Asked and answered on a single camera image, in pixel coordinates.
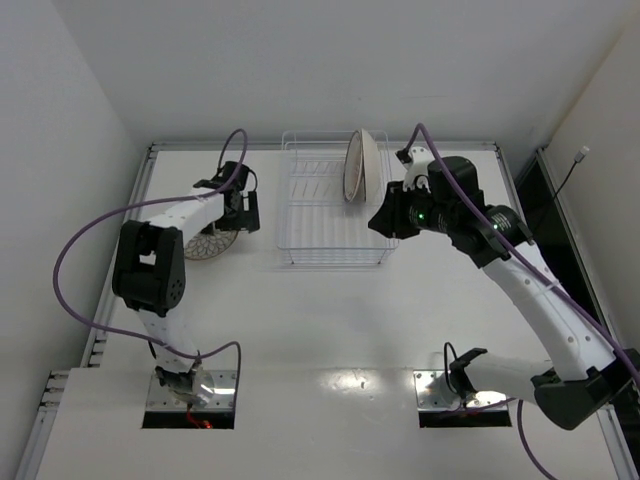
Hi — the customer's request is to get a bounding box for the grey rimmed sunburst plate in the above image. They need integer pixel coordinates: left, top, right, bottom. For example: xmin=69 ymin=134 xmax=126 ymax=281
xmin=343 ymin=130 xmax=363 ymax=202

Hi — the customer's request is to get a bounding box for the metal base plate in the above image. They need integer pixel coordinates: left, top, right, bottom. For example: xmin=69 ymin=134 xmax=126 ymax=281
xmin=413 ymin=370 xmax=510 ymax=414
xmin=145 ymin=370 xmax=237 ymax=413

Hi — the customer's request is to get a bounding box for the white wire dish rack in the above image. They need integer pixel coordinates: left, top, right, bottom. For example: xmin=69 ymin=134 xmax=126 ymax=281
xmin=276 ymin=130 xmax=398 ymax=268

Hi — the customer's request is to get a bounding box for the black wall cable white plug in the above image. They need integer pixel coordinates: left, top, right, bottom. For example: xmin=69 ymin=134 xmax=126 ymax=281
xmin=552 ymin=145 xmax=590 ymax=201

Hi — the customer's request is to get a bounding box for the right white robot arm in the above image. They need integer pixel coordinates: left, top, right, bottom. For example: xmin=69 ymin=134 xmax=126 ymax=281
xmin=368 ymin=148 xmax=639 ymax=430

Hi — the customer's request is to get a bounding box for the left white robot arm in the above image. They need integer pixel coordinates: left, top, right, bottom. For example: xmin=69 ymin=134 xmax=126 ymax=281
xmin=112 ymin=161 xmax=260 ymax=402

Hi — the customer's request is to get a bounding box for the brown floral plate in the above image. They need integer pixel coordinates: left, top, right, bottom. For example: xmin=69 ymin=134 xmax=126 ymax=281
xmin=360 ymin=129 xmax=382 ymax=204
xmin=184 ymin=224 xmax=239 ymax=261

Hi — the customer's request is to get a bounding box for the black base cable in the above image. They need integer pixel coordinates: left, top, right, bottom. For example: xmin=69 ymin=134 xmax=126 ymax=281
xmin=442 ymin=341 xmax=464 ymax=396

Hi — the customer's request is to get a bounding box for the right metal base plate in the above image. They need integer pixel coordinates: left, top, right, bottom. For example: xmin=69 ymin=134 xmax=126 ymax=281
xmin=413 ymin=370 xmax=510 ymax=414

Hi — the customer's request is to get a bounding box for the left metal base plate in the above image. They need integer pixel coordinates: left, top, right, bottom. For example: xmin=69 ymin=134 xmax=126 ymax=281
xmin=145 ymin=370 xmax=237 ymax=413

